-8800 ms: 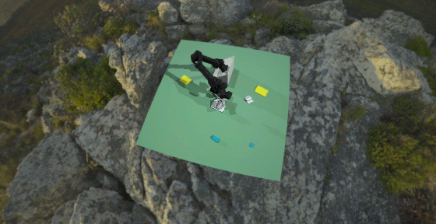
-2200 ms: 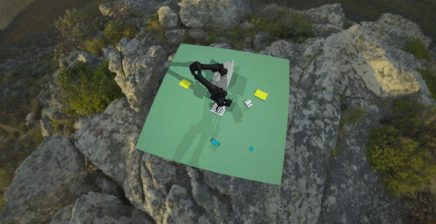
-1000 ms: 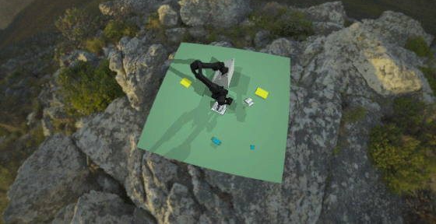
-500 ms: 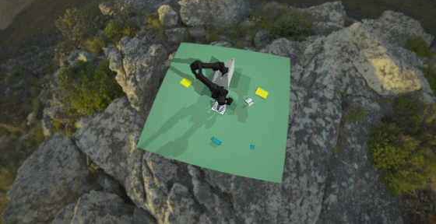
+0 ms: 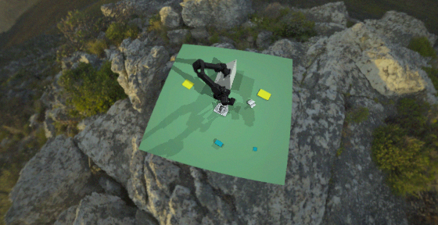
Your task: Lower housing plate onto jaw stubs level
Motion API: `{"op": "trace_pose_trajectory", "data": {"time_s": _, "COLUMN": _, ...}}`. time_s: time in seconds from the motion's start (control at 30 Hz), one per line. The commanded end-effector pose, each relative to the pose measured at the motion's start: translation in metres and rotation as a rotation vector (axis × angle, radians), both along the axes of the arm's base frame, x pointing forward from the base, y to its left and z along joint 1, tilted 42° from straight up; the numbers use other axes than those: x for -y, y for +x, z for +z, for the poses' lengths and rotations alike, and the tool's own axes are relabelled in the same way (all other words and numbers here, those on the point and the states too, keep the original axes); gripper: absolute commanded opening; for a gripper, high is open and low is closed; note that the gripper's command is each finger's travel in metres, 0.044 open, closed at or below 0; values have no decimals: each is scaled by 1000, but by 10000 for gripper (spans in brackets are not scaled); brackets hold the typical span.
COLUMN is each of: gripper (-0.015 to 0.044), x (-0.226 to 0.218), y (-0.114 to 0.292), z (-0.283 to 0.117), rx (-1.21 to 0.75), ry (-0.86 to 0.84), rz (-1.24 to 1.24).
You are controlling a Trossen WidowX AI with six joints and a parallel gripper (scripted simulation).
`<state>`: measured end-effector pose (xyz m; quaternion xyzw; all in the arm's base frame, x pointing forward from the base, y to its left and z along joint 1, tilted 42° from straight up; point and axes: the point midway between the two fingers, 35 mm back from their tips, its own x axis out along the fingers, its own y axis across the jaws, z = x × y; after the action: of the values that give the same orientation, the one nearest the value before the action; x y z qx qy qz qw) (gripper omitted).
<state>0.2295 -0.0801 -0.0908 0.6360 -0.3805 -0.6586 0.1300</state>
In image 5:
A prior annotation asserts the blue rectangular block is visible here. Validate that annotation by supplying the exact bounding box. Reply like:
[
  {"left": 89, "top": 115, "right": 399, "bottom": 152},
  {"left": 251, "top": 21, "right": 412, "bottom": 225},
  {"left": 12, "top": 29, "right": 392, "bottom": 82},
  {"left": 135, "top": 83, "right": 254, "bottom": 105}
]
[{"left": 214, "top": 140, "right": 223, "bottom": 147}]

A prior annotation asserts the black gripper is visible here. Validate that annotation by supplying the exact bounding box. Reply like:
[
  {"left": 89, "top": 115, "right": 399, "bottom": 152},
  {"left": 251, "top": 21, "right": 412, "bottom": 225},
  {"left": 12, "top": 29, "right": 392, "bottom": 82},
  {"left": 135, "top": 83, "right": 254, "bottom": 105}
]
[{"left": 214, "top": 95, "right": 235, "bottom": 105}]

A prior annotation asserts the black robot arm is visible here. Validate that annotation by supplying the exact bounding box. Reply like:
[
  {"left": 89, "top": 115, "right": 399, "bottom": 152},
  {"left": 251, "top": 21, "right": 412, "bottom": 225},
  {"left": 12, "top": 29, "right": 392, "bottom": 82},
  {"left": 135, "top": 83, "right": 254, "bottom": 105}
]
[{"left": 192, "top": 59, "right": 231, "bottom": 105}]

